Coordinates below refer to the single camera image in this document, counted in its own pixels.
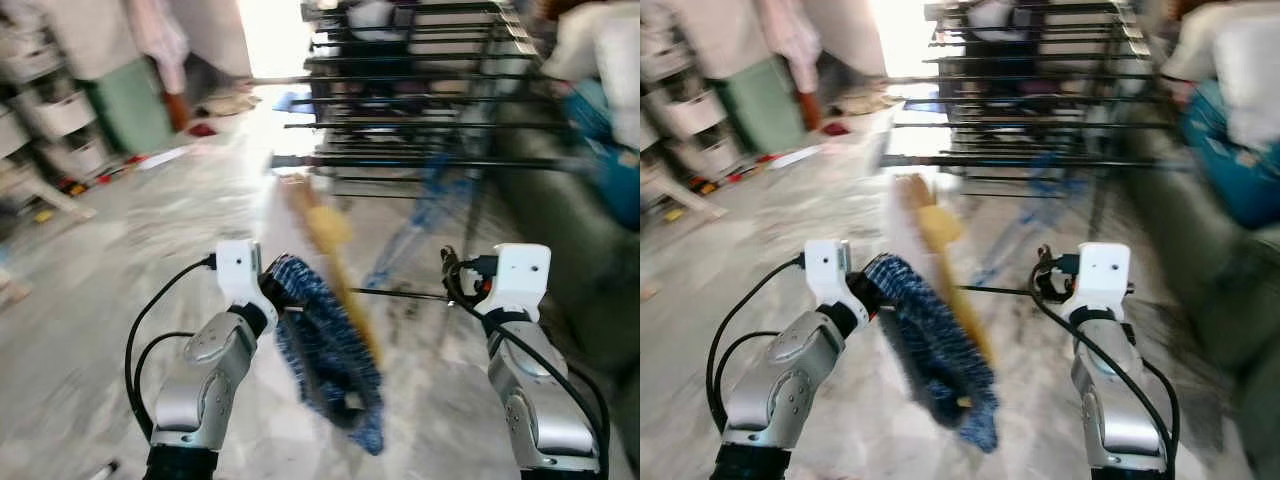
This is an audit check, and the blue plaid shirt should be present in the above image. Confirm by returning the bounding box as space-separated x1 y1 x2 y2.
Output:
865 253 1001 453
265 255 386 456

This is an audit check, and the white hanging garment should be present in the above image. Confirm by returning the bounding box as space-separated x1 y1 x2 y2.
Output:
258 180 301 266
880 190 921 271

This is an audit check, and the yellow shirt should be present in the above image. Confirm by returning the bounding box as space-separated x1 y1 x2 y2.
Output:
895 175 996 366
280 175 386 366

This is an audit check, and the black metal drying rack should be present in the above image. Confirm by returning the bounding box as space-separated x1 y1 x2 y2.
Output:
245 0 640 241
880 0 1201 241

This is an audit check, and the green and white appliance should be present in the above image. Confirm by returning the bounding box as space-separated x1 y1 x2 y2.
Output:
40 0 176 156
665 0 816 156

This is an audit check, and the person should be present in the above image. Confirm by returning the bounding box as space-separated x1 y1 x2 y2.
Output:
545 0 640 231
1160 0 1280 231

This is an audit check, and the white drawer cart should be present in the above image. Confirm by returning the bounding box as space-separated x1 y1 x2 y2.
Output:
0 20 111 191
640 40 746 191

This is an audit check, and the pink hanging cloth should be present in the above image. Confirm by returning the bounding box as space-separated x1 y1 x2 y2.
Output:
130 0 191 96
765 0 826 96

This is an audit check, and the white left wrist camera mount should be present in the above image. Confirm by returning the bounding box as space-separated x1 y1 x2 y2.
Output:
215 240 266 331
805 238 856 331

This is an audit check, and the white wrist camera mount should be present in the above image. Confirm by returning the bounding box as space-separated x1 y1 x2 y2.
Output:
490 243 553 321
215 240 266 331
805 238 856 331
1075 243 1133 321

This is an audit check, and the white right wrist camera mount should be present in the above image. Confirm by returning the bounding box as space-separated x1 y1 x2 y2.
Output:
1075 243 1133 321
490 243 553 321

